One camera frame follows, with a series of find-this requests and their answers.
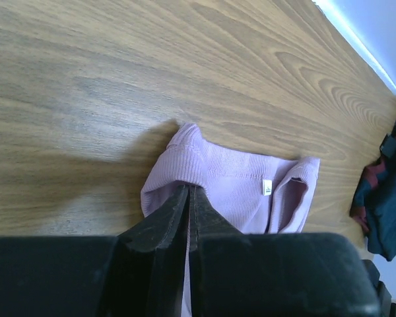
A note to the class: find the pink ribbed tank top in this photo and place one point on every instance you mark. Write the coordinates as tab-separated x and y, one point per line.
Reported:
256	194

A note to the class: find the folded navy tank top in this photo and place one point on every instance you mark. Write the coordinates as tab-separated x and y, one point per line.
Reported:
381	216

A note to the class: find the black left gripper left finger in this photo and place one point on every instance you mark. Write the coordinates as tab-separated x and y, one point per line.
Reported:
146	273

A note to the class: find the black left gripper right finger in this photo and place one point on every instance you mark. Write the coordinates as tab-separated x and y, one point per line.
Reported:
216	266

